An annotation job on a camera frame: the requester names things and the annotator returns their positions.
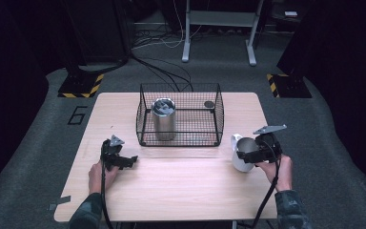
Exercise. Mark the black stand base yellow stripes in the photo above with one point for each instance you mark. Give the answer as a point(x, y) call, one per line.
point(290, 87)
point(81, 87)

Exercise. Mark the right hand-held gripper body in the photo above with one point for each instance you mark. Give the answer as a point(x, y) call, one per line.
point(268, 148)

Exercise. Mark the grey tape strip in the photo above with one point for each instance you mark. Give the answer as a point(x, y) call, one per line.
point(60, 201)

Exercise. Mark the steel tumbler with lid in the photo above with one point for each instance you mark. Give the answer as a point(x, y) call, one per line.
point(164, 124)

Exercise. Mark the small white box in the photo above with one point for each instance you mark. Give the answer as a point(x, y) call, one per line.
point(291, 14)

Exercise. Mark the person's right hand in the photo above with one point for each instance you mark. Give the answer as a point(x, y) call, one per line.
point(282, 173)

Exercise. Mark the white metal stand frame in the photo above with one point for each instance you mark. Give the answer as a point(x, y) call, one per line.
point(222, 18)

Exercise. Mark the person's left hand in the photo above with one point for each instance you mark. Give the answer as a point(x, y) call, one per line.
point(97, 178)

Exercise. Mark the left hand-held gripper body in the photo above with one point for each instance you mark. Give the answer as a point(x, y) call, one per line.
point(111, 152)

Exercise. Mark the round black basket tag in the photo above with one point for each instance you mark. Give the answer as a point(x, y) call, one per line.
point(209, 104)

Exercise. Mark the white mug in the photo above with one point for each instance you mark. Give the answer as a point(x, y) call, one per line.
point(241, 159)

